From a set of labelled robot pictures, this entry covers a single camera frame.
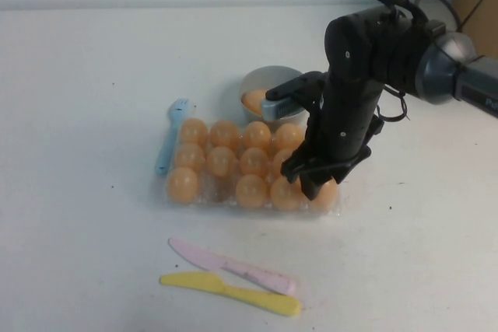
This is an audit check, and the clear plastic egg tray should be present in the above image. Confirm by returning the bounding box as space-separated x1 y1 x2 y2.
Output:
163 117 344 218

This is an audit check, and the light blue plastic fork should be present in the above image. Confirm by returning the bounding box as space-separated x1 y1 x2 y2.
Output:
155 98 195 176

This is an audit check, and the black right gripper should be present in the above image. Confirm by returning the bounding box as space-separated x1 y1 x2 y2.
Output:
282 73 385 202

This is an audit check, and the grey round bowl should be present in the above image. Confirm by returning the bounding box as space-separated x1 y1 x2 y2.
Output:
240 67 308 129

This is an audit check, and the pink plastic knife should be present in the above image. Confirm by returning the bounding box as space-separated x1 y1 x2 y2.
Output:
167 237 297 296

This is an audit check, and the yellow plastic knife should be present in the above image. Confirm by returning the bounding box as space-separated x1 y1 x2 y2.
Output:
159 272 302 316

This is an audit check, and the brown egg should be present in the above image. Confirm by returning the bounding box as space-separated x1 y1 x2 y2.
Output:
241 121 272 151
272 148 300 177
241 89 269 112
270 176 309 211
206 146 237 177
209 120 241 151
274 123 307 152
240 147 270 178
174 142 206 172
235 173 268 209
309 178 339 212
179 118 209 145
167 167 200 204

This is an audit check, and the thin black cable loop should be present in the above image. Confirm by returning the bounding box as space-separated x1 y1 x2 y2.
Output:
375 85 412 125

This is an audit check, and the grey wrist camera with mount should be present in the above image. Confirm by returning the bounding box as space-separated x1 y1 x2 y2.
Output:
261 71 326 121

